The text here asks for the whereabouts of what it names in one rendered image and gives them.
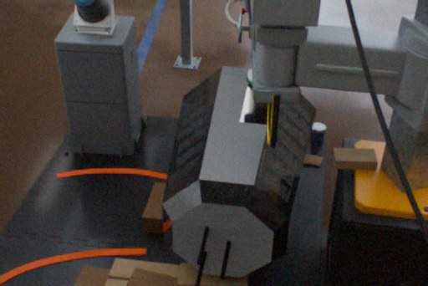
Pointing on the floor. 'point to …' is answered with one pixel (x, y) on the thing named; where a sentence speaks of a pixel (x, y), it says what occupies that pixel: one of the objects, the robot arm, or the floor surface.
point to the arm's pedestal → (101, 88)
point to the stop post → (186, 38)
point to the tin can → (318, 134)
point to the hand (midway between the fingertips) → (245, 5)
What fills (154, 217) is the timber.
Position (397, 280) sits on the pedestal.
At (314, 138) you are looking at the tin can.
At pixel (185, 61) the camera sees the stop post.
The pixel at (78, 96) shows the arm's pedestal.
